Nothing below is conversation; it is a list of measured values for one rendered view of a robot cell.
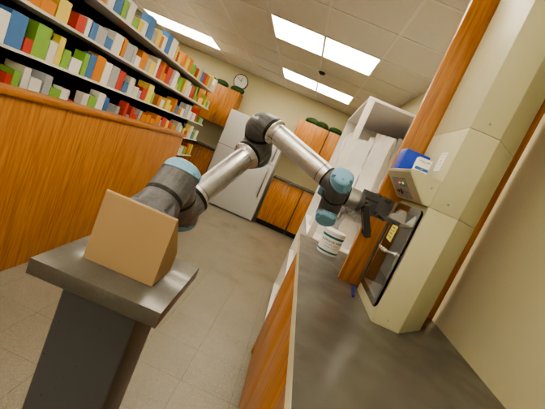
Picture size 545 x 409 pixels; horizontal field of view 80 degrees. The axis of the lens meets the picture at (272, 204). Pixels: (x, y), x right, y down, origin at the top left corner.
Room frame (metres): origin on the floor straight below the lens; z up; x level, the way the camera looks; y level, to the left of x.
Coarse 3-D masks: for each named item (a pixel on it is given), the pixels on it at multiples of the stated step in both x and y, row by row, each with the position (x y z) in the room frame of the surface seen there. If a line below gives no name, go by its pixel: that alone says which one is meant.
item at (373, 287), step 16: (400, 208) 1.42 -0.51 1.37; (416, 224) 1.18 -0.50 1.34; (384, 240) 1.41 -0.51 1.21; (400, 240) 1.24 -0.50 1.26; (384, 256) 1.32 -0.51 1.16; (400, 256) 1.18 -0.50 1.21; (368, 272) 1.42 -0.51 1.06; (384, 272) 1.24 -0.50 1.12; (368, 288) 1.32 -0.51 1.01; (384, 288) 1.18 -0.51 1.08
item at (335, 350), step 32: (320, 256) 1.81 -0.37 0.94; (320, 288) 1.29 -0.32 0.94; (320, 320) 1.00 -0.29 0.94; (352, 320) 1.11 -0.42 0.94; (320, 352) 0.81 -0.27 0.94; (352, 352) 0.88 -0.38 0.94; (384, 352) 0.97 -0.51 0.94; (416, 352) 1.07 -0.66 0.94; (448, 352) 1.20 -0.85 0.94; (288, 384) 0.66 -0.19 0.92; (320, 384) 0.68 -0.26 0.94; (352, 384) 0.73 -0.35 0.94; (384, 384) 0.79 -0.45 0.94; (416, 384) 0.86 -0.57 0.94; (448, 384) 0.94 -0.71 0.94; (480, 384) 1.04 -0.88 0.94
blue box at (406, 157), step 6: (402, 150) 1.43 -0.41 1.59; (408, 150) 1.37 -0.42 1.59; (402, 156) 1.39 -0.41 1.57; (408, 156) 1.37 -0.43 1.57; (414, 156) 1.37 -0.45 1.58; (420, 156) 1.37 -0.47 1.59; (426, 156) 1.37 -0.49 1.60; (396, 162) 1.44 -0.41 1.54; (402, 162) 1.37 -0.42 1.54; (408, 162) 1.37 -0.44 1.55; (402, 168) 1.37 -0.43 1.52; (408, 168) 1.37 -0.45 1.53
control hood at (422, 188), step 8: (392, 168) 1.44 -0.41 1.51; (400, 168) 1.32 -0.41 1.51; (392, 176) 1.45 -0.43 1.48; (400, 176) 1.33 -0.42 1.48; (408, 176) 1.22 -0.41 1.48; (416, 176) 1.18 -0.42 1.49; (424, 176) 1.18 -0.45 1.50; (408, 184) 1.26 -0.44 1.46; (416, 184) 1.18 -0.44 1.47; (424, 184) 1.18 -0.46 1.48; (432, 184) 1.17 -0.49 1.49; (416, 192) 1.19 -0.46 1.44; (424, 192) 1.17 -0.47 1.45; (432, 192) 1.17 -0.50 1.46; (416, 200) 1.23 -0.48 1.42; (424, 200) 1.17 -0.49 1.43
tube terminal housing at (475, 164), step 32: (448, 160) 1.21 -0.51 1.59; (480, 160) 1.17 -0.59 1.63; (448, 192) 1.17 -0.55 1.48; (480, 192) 1.21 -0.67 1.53; (448, 224) 1.17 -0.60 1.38; (416, 256) 1.17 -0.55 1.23; (448, 256) 1.23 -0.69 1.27; (416, 288) 1.17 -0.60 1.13; (384, 320) 1.17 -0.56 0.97; (416, 320) 1.24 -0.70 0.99
